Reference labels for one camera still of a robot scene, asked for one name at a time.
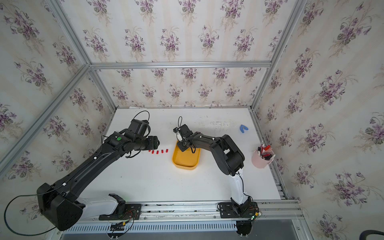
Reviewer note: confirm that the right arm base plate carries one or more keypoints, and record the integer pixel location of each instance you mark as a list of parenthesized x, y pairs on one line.
[(229, 210)]

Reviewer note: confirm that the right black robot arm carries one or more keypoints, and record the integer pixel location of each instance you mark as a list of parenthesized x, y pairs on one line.
[(230, 161)]

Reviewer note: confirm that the aluminium rail frame front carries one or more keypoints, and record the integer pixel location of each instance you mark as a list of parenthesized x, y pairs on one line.
[(190, 217)]

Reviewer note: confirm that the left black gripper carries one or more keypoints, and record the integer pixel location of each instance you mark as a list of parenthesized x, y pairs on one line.
[(153, 142)]

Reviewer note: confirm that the blue plastic clip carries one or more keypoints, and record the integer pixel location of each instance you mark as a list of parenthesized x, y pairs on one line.
[(243, 128)]

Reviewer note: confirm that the pink pen holder cup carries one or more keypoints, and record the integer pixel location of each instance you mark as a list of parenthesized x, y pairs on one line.
[(263, 156)]

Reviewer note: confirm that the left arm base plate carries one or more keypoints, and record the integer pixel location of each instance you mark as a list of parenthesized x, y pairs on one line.
[(123, 213)]

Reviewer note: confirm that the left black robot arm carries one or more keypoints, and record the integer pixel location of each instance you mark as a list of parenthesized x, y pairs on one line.
[(60, 203)]

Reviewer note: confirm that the yellow plastic storage box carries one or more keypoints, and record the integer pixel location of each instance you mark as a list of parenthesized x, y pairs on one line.
[(186, 160)]

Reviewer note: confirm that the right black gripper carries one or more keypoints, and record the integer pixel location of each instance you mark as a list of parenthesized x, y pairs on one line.
[(182, 148)]

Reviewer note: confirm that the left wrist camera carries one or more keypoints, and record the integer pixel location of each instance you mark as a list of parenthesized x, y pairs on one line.
[(139, 127)]

